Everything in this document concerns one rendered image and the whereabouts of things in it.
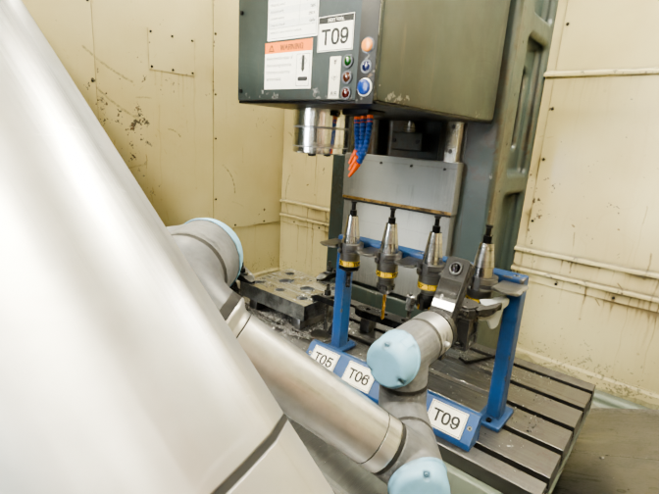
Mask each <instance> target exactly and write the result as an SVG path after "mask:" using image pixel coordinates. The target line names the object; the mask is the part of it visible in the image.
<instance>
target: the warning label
mask: <svg viewBox="0 0 659 494"><path fill-rule="evenodd" d="M312 52H313V38H307V39H299V40H290V41H283V42H274V43H266V51H265V89H298V88H311V71H312Z"/></svg>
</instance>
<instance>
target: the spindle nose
mask: <svg viewBox="0 0 659 494"><path fill-rule="evenodd" d="M349 121H350V116H345V115H342V111H341V110H332V109H318V108H293V131H292V145H293V149H292V151H293V152H296V153H305V154H317V155H338V156H343V155H346V152H347V148H348V134H349V130H348V129H349Z"/></svg>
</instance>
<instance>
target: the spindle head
mask: <svg viewBox="0 0 659 494"><path fill-rule="evenodd" d="M510 1H511V0H381V7H380V30H379V40H378V52H377V63H376V75H375V87H374V100H373V104H355V94H356V81H357V68H358V54H359V41H360V27H361V14H362V0H319V18H321V17H327V16H334V15H340V14H346V13H353V12H355V25H354V40H353V49H351V50H340V51H329V52H319V53H318V52H317V49H318V35H315V36H306V37H298V38H290V39H283V40H275V41H268V16H269V0H239V14H238V101H239V103H240V104H248V105H256V106H265V107H273V108H281V109H288V110H293V108H318V109H332V110H341V111H342V109H369V110H376V111H383V112H385V114H384V117H381V118H373V120H384V121H414V122H445V123H448V122H450V123H475V124H492V119H493V114H494V107H495V101H496V94H497V87H498V80H499V75H500V68H501V61H502V54H503V48H504V41H505V34H506V27H507V22H508V15H509V8H510ZM319 18H318V29H319ZM307 38H313V52H312V71H311V88H298V89H265V51H266V43H274V42H283V41H290V40H299V39H307ZM346 54H351V55H352V56H353V64H352V66H351V67H350V68H345V67H344V66H343V63H342V61H343V58H344V56H345V55H346ZM334 56H341V68H340V83H339V98H338V99H328V95H329V78H330V57H334ZM345 71H351V72H352V80H351V81H350V82H349V83H348V84H345V83H343V82H342V79H341V77H342V74H343V73H344V72H345ZM344 86H348V87H349V88H350V89H351V96H350V98H349V99H347V100H343V99H342V98H341V95H340V92H341V89H342V88H343V87H344Z"/></svg>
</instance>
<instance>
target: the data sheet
mask: <svg viewBox="0 0 659 494"><path fill-rule="evenodd" d="M318 17H319V0H269V16H268V41H275V40H283V39H290V38H298V37H306V36H315V35H318Z"/></svg>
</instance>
